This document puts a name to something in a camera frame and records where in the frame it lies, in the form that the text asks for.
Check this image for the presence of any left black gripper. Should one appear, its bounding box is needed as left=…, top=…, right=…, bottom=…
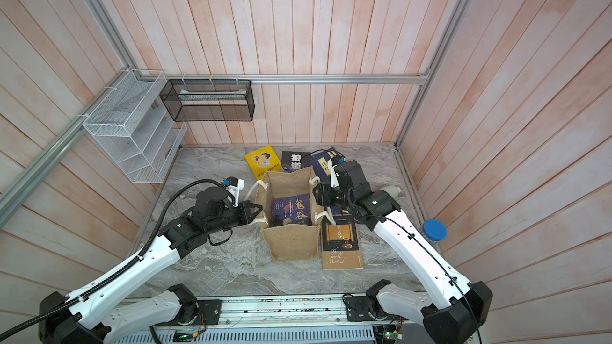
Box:
left=206, top=200, right=263, bottom=234

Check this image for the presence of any burlap canvas tote bag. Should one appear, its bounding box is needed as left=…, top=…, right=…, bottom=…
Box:
left=254, top=167, right=329, bottom=261

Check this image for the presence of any dark old man book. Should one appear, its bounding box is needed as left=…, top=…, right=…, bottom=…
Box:
left=271, top=194, right=312, bottom=227

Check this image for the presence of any yellow cartoon book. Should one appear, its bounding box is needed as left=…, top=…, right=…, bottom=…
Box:
left=245, top=145, right=282, bottom=180

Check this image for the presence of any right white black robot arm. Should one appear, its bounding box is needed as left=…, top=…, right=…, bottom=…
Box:
left=313, top=157, right=492, bottom=343

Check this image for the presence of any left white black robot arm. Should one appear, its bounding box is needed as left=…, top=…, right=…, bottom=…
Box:
left=38, top=186, right=263, bottom=343

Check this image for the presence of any navy book yellow label middle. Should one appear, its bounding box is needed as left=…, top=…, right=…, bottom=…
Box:
left=301, top=153, right=331, bottom=183

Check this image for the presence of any brown gold cover book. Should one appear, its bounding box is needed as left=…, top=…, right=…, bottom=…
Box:
left=320, top=214, right=363, bottom=270

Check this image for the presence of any black wolf title book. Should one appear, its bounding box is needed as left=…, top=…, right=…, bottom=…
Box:
left=281, top=151, right=311, bottom=173

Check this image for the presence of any clear jar blue lid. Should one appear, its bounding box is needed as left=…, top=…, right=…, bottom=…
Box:
left=420, top=219, right=448, bottom=245

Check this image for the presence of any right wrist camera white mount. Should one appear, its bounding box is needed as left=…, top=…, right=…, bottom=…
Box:
left=327, top=159, right=339, bottom=188

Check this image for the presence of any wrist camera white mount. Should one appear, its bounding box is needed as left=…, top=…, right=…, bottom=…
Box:
left=223, top=176, right=245, bottom=206
left=327, top=159, right=339, bottom=188

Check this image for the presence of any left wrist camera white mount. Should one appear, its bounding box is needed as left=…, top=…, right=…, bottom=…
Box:
left=223, top=176, right=245, bottom=206

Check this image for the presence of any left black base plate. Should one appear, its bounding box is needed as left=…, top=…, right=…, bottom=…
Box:
left=184, top=299, right=222, bottom=326

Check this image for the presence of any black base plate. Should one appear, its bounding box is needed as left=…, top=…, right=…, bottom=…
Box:
left=184, top=299, right=222, bottom=326
left=342, top=293, right=383, bottom=322

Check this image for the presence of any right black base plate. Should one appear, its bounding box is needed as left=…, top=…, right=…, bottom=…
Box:
left=342, top=293, right=383, bottom=322

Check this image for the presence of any aluminium mounting rail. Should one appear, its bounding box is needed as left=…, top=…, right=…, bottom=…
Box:
left=83, top=290, right=479, bottom=333

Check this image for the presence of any black wire mesh basket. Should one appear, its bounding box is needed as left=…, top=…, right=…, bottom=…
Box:
left=160, top=78, right=255, bottom=122

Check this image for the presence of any white wire mesh shelf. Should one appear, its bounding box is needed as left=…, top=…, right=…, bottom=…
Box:
left=83, top=69, right=186, bottom=184

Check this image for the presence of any black corrugated cable conduit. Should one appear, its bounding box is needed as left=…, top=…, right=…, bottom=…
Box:
left=0, top=178, right=226, bottom=342

